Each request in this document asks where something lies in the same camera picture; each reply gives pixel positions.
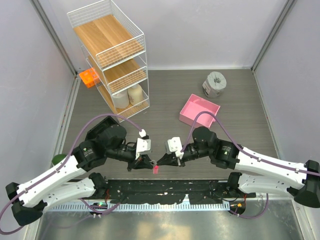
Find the pink plastic box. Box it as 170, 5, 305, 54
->
179, 94, 221, 128

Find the white wire shelf rack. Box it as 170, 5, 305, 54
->
67, 0, 150, 118

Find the white toilet paper roll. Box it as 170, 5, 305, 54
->
111, 90, 130, 109

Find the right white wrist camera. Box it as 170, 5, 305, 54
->
165, 136, 184, 159

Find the cream lotion bottle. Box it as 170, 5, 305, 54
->
127, 84, 144, 106

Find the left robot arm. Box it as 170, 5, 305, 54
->
5, 124, 153, 226

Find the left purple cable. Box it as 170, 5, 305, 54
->
0, 114, 143, 235

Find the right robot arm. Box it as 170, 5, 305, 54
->
156, 126, 320, 208

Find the orange plastic crate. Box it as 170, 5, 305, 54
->
78, 67, 100, 89

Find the green lime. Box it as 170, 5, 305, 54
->
51, 153, 67, 166

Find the grey wrapped paper roll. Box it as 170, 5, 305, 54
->
202, 71, 227, 99

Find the purple cable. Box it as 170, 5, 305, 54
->
0, 114, 143, 235
180, 111, 320, 175

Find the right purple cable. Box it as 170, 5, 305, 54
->
180, 111, 320, 175

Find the white slotted cable duct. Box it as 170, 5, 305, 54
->
49, 200, 230, 212

